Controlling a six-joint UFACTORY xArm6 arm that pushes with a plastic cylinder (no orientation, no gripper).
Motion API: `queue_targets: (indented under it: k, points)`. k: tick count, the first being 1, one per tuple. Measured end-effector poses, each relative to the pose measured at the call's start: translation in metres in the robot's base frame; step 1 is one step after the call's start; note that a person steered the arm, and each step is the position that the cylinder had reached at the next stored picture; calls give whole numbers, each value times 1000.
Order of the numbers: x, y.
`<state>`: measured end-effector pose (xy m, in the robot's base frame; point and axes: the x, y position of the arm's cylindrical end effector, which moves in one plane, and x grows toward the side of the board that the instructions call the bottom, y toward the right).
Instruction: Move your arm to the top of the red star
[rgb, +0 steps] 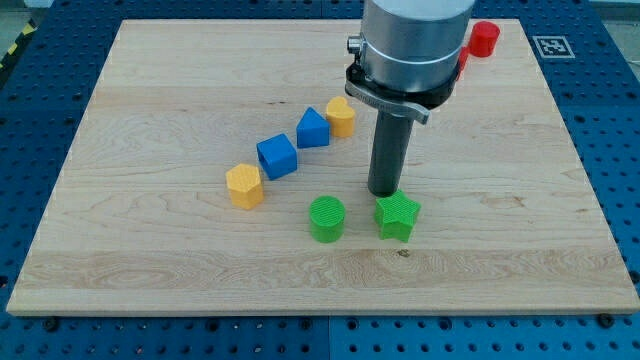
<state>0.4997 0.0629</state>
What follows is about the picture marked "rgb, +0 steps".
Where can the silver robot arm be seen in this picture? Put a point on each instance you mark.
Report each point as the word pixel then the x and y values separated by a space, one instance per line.
pixel 406 55

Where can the green star block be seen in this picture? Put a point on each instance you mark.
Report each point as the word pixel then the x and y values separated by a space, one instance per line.
pixel 396 215

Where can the green cylinder block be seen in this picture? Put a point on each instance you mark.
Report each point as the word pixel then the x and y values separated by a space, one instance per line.
pixel 327 216

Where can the blue cube block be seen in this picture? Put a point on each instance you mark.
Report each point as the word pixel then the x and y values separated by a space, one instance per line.
pixel 277 156

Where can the blue triangle block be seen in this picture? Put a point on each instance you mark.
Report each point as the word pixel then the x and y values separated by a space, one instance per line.
pixel 313 130

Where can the yellow heart block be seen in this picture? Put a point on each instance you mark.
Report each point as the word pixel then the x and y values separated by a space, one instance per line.
pixel 341 117

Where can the yellow hexagon block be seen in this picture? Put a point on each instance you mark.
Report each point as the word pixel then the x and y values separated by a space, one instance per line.
pixel 245 186

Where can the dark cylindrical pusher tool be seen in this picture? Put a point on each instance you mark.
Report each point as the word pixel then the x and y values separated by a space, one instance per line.
pixel 391 138

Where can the wooden board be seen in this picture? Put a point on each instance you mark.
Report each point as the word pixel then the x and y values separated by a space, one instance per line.
pixel 140 222

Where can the red cylinder block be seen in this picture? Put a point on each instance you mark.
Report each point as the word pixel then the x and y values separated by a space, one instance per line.
pixel 483 39

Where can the white fiducial marker tag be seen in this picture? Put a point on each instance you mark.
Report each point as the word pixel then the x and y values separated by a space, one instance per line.
pixel 553 47

